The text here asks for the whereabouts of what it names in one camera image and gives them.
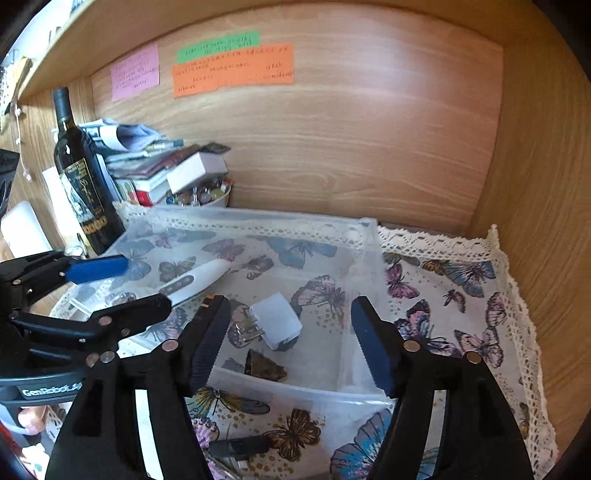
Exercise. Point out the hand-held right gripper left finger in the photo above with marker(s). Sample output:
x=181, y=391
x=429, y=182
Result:
x=210, y=350

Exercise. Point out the small white cardboard box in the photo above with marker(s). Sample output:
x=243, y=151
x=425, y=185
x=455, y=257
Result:
x=196, y=171

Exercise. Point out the stack of books and papers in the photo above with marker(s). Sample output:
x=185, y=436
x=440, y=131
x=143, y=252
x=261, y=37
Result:
x=152, y=164

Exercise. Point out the white pen-shaped device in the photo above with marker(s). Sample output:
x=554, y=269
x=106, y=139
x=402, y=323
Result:
x=194, y=279

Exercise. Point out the green sticky note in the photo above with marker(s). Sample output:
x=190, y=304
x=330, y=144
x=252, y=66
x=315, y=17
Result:
x=217, y=46

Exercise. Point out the white power adapter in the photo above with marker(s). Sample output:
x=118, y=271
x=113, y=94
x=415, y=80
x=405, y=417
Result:
x=277, y=323

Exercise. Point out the white plastic object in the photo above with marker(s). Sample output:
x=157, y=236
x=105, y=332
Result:
x=23, y=226

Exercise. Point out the basket of small bottles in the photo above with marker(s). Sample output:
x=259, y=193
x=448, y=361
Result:
x=203, y=196

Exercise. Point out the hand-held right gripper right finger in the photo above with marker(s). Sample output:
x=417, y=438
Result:
x=374, y=350

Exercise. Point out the butterfly print lace tablecloth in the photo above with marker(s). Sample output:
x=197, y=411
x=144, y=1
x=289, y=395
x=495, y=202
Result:
x=461, y=295

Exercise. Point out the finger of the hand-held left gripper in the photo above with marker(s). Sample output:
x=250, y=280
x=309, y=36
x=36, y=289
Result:
x=99, y=268
x=131, y=314

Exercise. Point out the clear plastic storage box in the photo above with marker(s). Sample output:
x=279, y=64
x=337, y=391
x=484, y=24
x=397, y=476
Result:
x=323, y=364

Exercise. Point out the pink sticky note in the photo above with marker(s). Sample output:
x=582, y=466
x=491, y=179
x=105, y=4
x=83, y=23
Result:
x=135, y=73

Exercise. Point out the dark wine bottle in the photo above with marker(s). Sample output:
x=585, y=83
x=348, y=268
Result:
x=87, y=198

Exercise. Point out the orange sticky note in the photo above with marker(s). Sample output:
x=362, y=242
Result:
x=231, y=74

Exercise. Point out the wooden desk hutch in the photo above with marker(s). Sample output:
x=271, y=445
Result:
x=369, y=161

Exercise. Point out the folded newspaper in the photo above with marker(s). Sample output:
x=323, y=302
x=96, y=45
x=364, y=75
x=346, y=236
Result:
x=117, y=134

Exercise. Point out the small dark brown object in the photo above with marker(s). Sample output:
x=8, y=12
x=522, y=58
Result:
x=264, y=367

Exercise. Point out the black usb adapter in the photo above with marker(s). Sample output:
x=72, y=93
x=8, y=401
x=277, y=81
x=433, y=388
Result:
x=240, y=446

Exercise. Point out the red and white book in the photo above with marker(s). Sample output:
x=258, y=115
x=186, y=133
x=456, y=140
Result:
x=145, y=194

